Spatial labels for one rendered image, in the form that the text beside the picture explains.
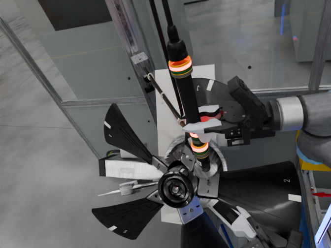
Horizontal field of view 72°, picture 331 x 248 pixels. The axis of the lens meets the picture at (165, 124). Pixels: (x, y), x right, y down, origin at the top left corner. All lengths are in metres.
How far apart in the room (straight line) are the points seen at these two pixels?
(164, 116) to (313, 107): 0.62
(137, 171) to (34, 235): 1.86
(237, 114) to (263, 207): 0.32
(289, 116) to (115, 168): 0.72
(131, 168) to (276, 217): 0.55
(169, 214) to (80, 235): 1.38
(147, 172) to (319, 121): 0.63
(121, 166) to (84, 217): 1.49
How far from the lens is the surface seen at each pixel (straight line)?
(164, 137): 1.01
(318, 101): 0.56
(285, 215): 0.75
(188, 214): 0.82
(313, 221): 1.10
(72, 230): 2.45
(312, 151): 0.64
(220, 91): 0.68
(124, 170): 0.99
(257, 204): 0.74
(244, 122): 0.51
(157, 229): 2.07
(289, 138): 1.65
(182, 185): 0.72
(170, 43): 0.43
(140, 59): 1.08
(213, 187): 0.76
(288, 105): 0.54
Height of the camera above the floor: 1.84
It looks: 41 degrees down
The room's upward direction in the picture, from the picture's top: 20 degrees counter-clockwise
